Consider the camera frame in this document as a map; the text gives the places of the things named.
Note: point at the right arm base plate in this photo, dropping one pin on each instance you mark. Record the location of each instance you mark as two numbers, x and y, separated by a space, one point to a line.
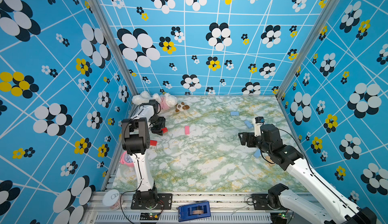
261 202

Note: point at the circuit board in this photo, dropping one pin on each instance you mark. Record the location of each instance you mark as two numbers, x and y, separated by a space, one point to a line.
145 216
279 217

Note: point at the blue box device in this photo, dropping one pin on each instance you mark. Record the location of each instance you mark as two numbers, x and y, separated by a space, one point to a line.
194 211

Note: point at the small brown white plush dog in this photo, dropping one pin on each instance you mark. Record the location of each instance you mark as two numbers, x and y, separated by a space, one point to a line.
181 107

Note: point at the aluminium front rail frame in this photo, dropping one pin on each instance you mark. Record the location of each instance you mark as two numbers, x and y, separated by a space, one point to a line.
226 208

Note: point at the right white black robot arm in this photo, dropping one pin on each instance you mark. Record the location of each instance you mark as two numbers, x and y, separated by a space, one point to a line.
333 208

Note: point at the light blue block near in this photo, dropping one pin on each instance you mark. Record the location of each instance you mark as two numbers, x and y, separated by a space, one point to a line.
257 154

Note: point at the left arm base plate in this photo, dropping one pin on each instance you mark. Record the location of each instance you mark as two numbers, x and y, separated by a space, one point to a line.
141 201

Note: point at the left circuit board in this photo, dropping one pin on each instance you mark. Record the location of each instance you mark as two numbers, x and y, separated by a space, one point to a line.
145 216

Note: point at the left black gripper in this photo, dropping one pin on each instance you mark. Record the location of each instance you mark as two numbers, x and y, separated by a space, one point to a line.
158 130

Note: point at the light blue block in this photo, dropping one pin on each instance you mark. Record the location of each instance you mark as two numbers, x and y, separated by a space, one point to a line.
248 124
234 113
257 154

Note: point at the white pink plush toy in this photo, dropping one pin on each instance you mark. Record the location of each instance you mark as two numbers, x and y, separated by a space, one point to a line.
166 101

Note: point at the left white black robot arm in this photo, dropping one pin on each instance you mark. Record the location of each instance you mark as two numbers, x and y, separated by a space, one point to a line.
135 142

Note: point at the light blue block far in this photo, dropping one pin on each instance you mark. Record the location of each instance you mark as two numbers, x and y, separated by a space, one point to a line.
234 113

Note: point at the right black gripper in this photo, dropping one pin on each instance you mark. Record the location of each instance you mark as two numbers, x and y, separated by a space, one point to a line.
250 136

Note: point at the light blue block left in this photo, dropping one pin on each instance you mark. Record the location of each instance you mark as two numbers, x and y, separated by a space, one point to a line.
248 124

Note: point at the pink alarm clock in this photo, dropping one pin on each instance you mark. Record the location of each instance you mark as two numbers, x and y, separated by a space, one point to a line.
126 159

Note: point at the right circuit board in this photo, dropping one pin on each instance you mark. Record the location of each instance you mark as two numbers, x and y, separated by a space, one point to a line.
279 217

